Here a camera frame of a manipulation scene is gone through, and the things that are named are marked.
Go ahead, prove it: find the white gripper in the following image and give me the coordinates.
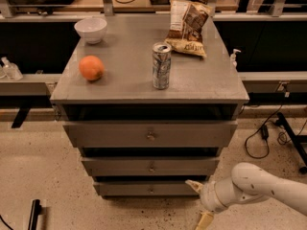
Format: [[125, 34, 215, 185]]
[[185, 180, 224, 230]]

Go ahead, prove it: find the grey bottom drawer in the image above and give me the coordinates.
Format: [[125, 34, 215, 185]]
[[93, 181, 197, 197]]

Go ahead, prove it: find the grey drawer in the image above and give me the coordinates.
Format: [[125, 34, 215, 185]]
[[63, 121, 238, 148], [82, 157, 219, 176], [93, 181, 197, 197]]

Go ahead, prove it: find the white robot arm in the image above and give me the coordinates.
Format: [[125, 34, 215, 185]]
[[185, 162, 307, 230]]

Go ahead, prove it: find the grey middle drawer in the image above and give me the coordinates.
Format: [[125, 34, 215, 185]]
[[82, 157, 219, 176]]

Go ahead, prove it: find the grey top drawer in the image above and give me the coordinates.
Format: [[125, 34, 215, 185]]
[[63, 121, 238, 148]]

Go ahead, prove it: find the grey drawer cabinet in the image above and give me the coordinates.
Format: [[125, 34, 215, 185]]
[[51, 14, 248, 183]]

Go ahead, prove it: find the black stand leg right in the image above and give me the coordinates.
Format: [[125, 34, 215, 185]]
[[276, 112, 307, 174]]

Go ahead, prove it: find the white pump bottle right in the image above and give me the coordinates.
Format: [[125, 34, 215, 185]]
[[230, 49, 242, 68]]

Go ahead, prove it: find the silver drink can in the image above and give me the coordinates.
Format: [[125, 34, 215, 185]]
[[153, 42, 172, 90]]

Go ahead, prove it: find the black bar on floor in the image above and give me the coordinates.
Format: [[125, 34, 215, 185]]
[[28, 199, 41, 230]]

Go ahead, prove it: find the orange fruit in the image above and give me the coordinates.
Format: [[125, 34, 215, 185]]
[[79, 56, 105, 81]]

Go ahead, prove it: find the brown chip bag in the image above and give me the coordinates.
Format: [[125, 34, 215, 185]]
[[165, 0, 211, 58]]

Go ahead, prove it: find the white bowl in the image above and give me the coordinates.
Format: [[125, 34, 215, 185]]
[[74, 17, 107, 44]]

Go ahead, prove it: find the clear sanitizer bottle left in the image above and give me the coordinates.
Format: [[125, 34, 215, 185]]
[[1, 57, 23, 81]]

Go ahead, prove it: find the black floor cable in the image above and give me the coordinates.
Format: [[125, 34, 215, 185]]
[[244, 93, 307, 160]]

